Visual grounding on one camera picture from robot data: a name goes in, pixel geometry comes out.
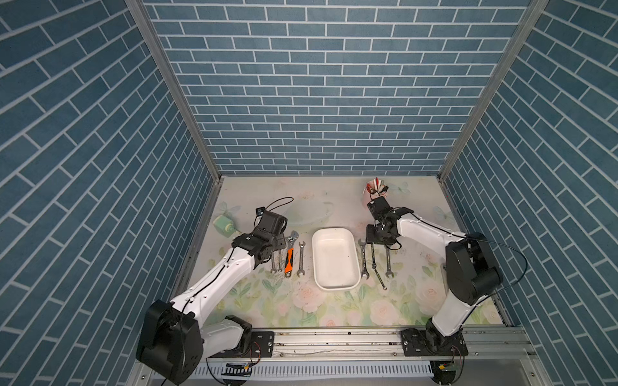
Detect orange handled adjustable wrench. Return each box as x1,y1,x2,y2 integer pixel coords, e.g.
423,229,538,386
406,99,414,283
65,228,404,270
284,231,299,278

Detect thin silver combination wrench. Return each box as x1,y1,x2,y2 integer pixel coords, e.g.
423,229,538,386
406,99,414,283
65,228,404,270
277,247,286,273

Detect silver ring-end wrench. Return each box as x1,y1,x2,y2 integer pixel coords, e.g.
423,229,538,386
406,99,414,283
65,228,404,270
370,243,388,291

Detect large silver open-end wrench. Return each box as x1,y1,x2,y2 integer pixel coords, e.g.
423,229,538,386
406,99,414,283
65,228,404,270
358,239,370,279

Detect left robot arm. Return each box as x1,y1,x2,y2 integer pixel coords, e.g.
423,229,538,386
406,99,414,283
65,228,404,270
136,211,287,385

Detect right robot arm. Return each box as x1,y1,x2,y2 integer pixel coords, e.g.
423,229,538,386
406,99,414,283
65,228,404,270
367,196,502,357

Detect white plastic storage box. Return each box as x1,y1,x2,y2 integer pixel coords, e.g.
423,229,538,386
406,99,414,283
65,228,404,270
312,228,361,292

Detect pink pen cup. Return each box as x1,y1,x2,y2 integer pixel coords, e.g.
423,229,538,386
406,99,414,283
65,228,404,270
361,177,389,207

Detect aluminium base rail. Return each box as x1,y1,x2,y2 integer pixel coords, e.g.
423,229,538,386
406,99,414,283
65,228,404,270
125,326,551,386

